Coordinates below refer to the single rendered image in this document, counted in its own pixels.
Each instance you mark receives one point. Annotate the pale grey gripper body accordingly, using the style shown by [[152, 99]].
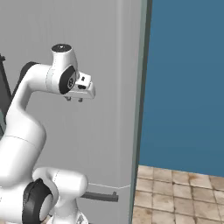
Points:
[[86, 93]]

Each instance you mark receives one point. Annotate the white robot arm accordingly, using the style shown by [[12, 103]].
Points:
[[23, 137]]

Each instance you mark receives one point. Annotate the grey fridge door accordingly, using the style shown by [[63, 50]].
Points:
[[102, 43]]

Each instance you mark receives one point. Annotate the grey fridge drawer front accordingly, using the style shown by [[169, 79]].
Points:
[[102, 213]]

